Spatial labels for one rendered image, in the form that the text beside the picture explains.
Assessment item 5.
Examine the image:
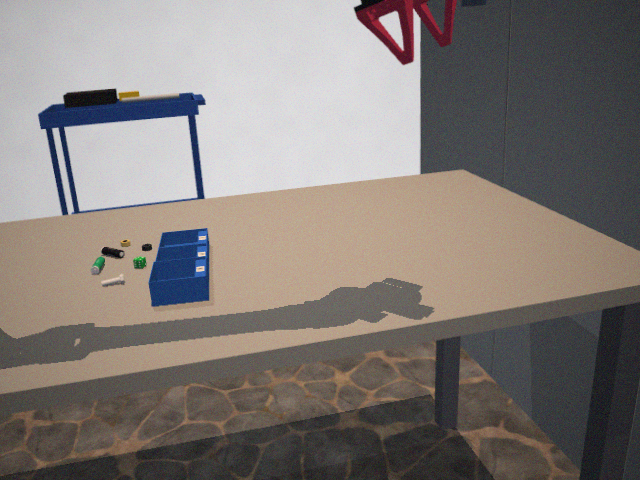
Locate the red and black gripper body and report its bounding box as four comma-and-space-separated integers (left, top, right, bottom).
354, 0, 384, 13

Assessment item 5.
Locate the blue rack of three bins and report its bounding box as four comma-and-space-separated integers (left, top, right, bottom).
148, 228, 209, 307

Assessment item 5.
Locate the green die with white pips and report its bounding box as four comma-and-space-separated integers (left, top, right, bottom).
133, 257, 147, 268

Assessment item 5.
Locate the grey bolt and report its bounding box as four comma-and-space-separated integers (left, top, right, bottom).
102, 274, 125, 286

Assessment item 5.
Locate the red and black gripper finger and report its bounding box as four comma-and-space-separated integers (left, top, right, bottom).
413, 0, 457, 47
355, 0, 414, 65

